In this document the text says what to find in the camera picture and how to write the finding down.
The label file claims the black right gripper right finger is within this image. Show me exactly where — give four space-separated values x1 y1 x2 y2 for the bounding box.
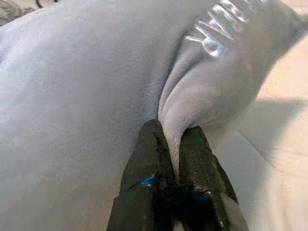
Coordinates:
179 126 250 231

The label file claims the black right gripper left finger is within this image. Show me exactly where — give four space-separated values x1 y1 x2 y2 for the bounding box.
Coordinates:
107 119 178 231

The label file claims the grey little bear pillow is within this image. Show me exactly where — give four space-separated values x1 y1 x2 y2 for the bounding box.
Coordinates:
0 0 306 231

